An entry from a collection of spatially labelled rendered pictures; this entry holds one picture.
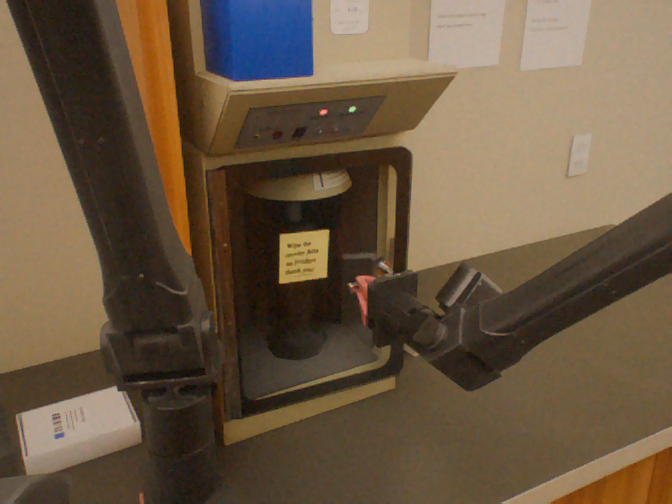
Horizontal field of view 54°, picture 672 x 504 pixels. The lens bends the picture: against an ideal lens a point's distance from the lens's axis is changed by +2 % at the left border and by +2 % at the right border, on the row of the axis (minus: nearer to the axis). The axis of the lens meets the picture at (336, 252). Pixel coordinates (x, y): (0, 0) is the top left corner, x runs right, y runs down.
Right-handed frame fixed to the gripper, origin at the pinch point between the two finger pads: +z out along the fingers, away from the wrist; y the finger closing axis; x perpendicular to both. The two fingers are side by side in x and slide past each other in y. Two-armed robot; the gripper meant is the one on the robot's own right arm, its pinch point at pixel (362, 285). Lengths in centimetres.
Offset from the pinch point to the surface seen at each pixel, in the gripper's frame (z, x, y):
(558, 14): 50, -86, 32
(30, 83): 50, 35, 25
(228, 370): 5.6, 19.6, -11.7
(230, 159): 6.9, 16.7, 19.6
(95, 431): 15.3, 37.7, -22.1
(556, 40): 50, -86, 27
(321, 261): 4.5, 4.4, 3.1
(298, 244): 4.9, 8.0, 6.4
